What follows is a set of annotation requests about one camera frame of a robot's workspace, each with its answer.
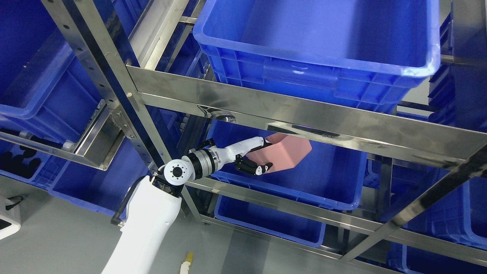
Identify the white robotic hand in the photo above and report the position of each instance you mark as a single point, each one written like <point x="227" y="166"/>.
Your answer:
<point x="229" y="154"/>

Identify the pink plastic storage box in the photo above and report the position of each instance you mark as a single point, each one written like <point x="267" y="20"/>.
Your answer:
<point x="284" y="152"/>

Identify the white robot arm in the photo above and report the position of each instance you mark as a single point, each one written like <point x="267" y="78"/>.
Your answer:
<point x="152" y="203"/>

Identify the blue bottom shelf bin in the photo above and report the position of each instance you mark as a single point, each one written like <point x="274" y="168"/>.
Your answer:
<point x="270" y="221"/>

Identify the blue target shelf bin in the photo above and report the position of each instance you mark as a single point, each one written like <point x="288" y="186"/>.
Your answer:
<point x="330" y="177"/>

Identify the stainless steel shelf rack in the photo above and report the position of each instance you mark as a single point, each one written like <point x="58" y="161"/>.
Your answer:
<point x="160" y="92"/>

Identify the blue bin left shelf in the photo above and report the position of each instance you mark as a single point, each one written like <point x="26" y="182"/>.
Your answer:
<point x="44" y="89"/>

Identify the blue bin lower left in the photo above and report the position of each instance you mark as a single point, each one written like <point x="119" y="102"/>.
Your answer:
<point x="100" y="191"/>

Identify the large blue top bin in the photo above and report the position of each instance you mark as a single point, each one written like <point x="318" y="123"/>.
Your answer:
<point x="365" y="54"/>

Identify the white device corner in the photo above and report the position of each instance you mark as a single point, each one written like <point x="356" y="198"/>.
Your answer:
<point x="10" y="215"/>

